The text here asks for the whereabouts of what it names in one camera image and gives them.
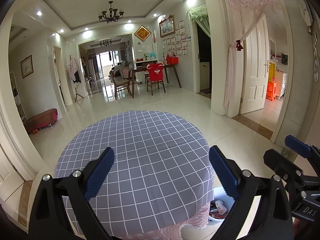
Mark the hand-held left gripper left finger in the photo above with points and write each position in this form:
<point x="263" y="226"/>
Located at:
<point x="100" y="173"/>

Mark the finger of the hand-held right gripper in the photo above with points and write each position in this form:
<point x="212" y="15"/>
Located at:
<point x="297" y="143"/>
<point x="278" y="162"/>

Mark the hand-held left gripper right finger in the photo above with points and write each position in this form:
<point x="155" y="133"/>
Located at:
<point x="222" y="172"/>

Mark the white plastic bin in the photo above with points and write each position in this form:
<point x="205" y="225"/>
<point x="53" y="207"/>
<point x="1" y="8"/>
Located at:
<point x="220" y="192"/>

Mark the pink white wrapper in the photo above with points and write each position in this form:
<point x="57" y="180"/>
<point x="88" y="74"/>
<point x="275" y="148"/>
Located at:
<point x="220" y="206"/>

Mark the small grey floor object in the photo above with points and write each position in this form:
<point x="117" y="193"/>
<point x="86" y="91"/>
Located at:
<point x="284" y="151"/>

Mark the grey checked tablecloth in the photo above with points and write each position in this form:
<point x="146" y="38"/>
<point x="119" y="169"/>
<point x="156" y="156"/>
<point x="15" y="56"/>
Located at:
<point x="150" y="160"/>

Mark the orange plastic stool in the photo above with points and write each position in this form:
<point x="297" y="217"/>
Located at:
<point x="271" y="91"/>

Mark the white cabinet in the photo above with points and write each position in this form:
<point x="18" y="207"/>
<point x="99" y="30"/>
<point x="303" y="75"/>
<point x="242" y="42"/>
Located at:
<point x="282" y="83"/>

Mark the yellow plastic object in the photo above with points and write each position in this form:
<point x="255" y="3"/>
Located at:
<point x="272" y="72"/>

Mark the pair of slippers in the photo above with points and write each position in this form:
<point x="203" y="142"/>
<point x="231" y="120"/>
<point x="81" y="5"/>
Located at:
<point x="35" y="131"/>

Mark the brown bench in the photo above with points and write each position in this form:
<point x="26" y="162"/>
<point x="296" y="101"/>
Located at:
<point x="41" y="120"/>

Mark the wooden coat rack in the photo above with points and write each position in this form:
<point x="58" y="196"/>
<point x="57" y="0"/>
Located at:
<point x="78" y="95"/>

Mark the white panel door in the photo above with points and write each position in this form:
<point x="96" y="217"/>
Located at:
<point x="253" y="70"/>

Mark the pink curtain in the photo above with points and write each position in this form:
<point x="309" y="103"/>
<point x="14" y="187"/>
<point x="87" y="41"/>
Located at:
<point x="232" y="80"/>

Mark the bare wooden chair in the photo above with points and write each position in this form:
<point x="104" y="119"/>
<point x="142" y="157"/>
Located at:
<point x="121" y="83"/>

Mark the white appliance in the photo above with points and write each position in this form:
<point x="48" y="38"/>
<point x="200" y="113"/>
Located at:
<point x="205" y="76"/>

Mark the wooden chair with cover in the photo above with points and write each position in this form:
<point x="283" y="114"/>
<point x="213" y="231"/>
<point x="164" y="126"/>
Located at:
<point x="156" y="86"/>

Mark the grey sofa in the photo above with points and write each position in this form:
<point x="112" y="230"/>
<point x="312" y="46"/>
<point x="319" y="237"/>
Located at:
<point x="117" y="70"/>

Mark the pink white garment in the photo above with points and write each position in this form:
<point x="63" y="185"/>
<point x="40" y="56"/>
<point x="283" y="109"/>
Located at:
<point x="72" y="67"/>

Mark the wooden dining table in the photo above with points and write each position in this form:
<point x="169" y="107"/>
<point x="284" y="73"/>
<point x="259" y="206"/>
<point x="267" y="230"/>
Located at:
<point x="138" y="69"/>

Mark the dark red bow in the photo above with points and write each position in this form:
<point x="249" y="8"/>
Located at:
<point x="239" y="45"/>

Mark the red chair cover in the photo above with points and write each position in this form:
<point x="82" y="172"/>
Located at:
<point x="155" y="73"/>

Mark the red bag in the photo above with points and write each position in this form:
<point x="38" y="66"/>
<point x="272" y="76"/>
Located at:
<point x="172" y="59"/>

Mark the small framed picture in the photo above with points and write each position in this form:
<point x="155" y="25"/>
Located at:
<point x="26" y="66"/>

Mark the small black chandelier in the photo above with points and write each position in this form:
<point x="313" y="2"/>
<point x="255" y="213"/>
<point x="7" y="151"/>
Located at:
<point x="105" y="43"/>

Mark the green curtain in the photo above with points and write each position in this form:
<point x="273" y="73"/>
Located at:
<point x="203" y="20"/>

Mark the large framed painting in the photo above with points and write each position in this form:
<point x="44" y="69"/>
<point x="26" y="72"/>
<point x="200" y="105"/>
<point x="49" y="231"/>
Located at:
<point x="167" y="26"/>

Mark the group of wall certificates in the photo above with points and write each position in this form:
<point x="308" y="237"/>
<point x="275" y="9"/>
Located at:
<point x="178" y="40"/>

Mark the red diamond wall decoration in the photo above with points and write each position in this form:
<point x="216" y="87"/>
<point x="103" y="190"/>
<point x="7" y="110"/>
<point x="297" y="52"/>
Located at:
<point x="142" y="33"/>

